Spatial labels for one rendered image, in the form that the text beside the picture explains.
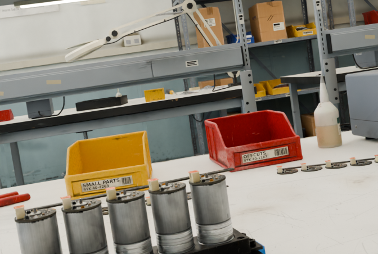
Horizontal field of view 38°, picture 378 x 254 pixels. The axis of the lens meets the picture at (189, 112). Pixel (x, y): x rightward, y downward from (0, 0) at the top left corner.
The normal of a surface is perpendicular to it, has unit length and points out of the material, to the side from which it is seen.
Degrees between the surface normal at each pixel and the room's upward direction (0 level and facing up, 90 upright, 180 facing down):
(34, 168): 90
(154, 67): 90
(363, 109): 90
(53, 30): 90
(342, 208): 0
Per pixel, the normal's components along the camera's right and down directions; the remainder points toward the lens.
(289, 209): -0.15, -0.99
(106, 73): 0.15, 0.06
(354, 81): -0.96, 0.16
